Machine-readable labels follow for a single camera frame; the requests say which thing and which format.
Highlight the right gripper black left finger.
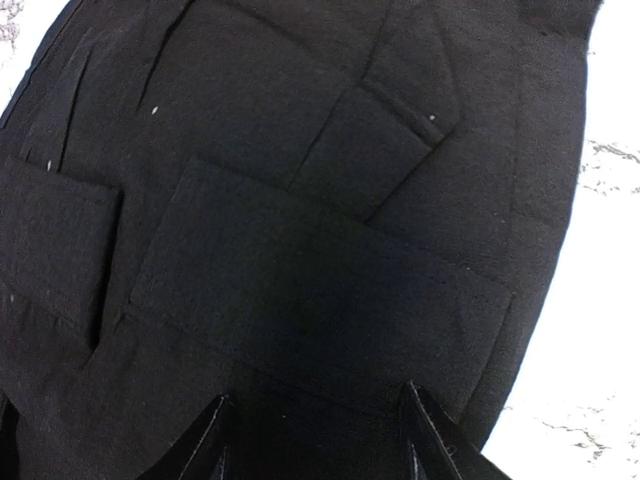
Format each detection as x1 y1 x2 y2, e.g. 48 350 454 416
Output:
138 395 230 480

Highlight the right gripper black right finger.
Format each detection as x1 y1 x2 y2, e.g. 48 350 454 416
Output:
399 381 509 480

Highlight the black long sleeve shirt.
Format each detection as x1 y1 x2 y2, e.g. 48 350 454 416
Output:
1 1 600 479

